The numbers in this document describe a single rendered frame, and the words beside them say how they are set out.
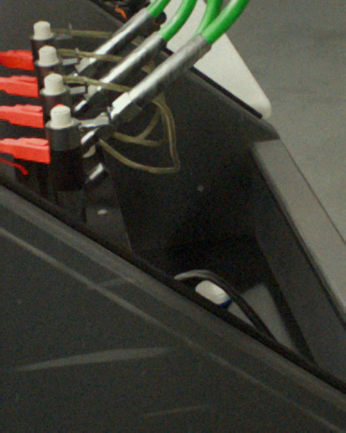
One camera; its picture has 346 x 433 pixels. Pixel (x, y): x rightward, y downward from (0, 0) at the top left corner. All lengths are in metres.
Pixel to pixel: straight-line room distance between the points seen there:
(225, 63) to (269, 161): 0.25
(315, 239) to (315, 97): 2.89
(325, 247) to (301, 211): 0.08
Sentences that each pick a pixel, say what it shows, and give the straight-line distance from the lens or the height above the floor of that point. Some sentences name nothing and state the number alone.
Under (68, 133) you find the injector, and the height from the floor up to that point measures 1.13.
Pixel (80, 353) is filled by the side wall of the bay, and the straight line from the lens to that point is 0.72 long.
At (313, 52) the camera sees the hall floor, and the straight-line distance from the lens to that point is 4.48.
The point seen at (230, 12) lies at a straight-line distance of 1.01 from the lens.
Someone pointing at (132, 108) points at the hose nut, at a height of 1.14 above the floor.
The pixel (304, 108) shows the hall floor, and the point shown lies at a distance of 3.99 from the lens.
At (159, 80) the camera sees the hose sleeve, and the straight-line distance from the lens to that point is 1.02.
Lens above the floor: 1.52
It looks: 26 degrees down
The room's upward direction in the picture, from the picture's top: 5 degrees counter-clockwise
